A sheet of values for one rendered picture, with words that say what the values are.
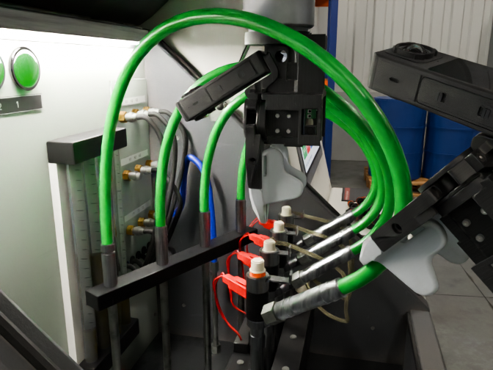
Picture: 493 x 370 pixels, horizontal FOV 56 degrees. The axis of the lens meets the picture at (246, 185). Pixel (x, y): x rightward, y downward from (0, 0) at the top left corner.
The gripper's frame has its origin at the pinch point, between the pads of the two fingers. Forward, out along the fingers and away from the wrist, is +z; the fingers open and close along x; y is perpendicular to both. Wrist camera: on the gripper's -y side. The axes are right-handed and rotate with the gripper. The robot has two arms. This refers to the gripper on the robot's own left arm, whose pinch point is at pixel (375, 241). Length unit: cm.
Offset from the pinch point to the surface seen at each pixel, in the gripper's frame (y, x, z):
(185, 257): -15.4, 0.9, 35.0
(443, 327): 57, 164, 173
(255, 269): -5.9, 0.3, 19.1
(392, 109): -97, 395, 263
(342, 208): -13, 66, 70
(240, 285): -5.9, -0.3, 23.5
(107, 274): -17.5, -11.6, 30.3
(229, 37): -44, 28, 24
